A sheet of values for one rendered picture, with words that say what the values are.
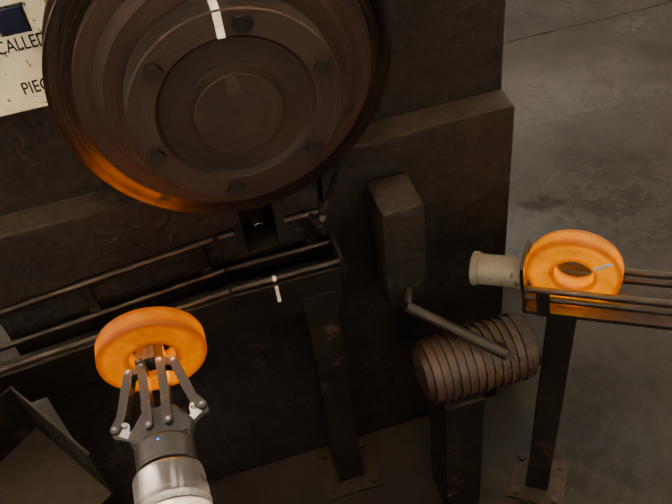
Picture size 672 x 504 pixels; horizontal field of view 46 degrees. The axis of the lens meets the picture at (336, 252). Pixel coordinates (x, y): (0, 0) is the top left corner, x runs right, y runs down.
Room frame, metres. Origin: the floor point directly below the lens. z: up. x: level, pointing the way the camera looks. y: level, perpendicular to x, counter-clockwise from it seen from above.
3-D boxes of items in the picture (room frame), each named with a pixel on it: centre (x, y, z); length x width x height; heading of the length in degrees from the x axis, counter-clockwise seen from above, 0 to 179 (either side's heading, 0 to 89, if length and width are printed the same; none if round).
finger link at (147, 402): (0.63, 0.28, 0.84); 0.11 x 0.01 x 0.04; 11
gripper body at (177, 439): (0.57, 0.25, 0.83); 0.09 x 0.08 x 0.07; 10
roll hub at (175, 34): (0.87, 0.10, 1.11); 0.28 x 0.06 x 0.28; 100
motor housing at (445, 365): (0.89, -0.23, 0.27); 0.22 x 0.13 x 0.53; 100
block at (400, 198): (1.02, -0.11, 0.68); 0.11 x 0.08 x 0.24; 10
